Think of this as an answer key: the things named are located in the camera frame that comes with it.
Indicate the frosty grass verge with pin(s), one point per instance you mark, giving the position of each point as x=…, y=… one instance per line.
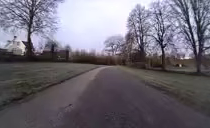
x=183, y=86

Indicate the low brick building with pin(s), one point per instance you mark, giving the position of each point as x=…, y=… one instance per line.
x=56, y=54

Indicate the dark hedge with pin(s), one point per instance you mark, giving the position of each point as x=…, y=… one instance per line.
x=89, y=60

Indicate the large bare tree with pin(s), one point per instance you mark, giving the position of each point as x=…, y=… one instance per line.
x=29, y=40

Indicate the frosty grass field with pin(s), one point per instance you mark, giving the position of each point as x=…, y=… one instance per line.
x=23, y=76

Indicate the dark grey asphalt path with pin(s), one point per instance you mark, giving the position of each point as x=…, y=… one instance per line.
x=116, y=100

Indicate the white house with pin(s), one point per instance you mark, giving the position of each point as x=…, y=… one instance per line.
x=15, y=46

